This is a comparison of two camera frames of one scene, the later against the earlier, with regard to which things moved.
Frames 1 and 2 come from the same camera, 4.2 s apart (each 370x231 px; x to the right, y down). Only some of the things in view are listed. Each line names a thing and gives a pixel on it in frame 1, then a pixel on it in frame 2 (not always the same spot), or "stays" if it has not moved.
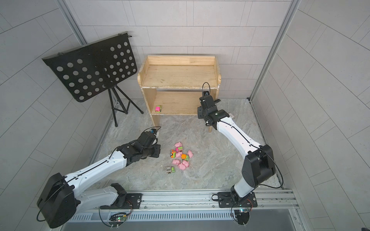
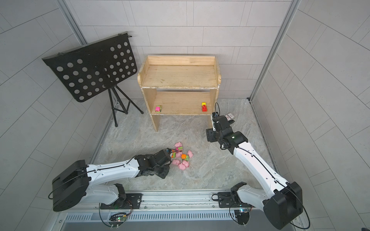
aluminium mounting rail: [269, 201] stays
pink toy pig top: [178, 145] stays
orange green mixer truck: [184, 157] stays
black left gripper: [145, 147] → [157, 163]
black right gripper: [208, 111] → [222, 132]
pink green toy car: [158, 109] stays
